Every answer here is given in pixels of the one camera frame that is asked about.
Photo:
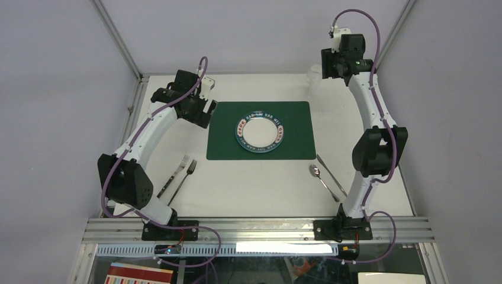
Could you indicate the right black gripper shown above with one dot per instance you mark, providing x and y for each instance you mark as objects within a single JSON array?
[{"x": 327, "y": 57}]

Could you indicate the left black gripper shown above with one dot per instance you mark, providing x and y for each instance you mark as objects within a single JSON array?
[{"x": 195, "y": 118}]

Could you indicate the clear drinking glass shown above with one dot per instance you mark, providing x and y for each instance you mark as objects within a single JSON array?
[{"x": 314, "y": 77}]

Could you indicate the silver fork dark handle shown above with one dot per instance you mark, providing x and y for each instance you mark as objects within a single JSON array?
[{"x": 180, "y": 168}]

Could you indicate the slim silver fork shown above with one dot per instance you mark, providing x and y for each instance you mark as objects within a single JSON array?
[{"x": 189, "y": 172}]

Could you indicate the white plate teal rim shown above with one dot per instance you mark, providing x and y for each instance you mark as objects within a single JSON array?
[{"x": 259, "y": 131}]

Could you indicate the dark green placemat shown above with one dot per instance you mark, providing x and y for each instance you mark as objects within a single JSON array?
[{"x": 295, "y": 116}]

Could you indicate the silver table knife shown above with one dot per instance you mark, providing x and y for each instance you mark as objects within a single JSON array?
[{"x": 331, "y": 175}]

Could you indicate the silver spoon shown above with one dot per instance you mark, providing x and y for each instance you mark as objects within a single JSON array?
[{"x": 315, "y": 172}]

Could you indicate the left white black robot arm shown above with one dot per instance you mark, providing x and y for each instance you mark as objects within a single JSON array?
[{"x": 122, "y": 174}]

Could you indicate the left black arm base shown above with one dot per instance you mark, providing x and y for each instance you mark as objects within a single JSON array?
[{"x": 154, "y": 233}]

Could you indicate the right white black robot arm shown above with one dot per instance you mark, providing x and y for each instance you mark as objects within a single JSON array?
[{"x": 378, "y": 151}]

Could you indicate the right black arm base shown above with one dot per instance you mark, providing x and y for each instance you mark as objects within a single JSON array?
[{"x": 338, "y": 230}]

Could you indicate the red striped book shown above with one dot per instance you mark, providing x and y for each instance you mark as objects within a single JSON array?
[{"x": 121, "y": 273}]

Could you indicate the orange object under table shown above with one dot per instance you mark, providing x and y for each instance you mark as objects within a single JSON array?
[{"x": 302, "y": 266}]

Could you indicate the white box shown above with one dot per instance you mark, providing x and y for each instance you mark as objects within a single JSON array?
[{"x": 390, "y": 278}]

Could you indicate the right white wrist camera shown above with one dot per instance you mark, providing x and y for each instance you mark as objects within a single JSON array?
[{"x": 336, "y": 34}]

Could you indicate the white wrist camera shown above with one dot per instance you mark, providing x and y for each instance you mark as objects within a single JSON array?
[
  {"x": 336, "y": 34},
  {"x": 205, "y": 87}
]

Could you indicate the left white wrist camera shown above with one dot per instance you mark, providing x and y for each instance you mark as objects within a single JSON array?
[{"x": 205, "y": 87}]

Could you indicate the white slotted cable duct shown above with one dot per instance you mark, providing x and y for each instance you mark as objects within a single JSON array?
[{"x": 239, "y": 249}]

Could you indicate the aluminium frame rail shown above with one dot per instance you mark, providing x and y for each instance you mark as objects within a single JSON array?
[{"x": 234, "y": 230}]

